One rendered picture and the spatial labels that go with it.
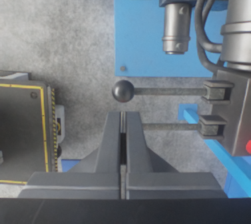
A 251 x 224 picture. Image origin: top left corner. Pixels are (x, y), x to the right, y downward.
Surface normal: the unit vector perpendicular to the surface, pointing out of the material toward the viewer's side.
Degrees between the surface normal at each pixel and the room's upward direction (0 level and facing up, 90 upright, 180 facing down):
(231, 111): 90
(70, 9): 0
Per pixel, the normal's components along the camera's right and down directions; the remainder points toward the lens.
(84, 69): 0.01, 0.29
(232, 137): -1.00, 0.00
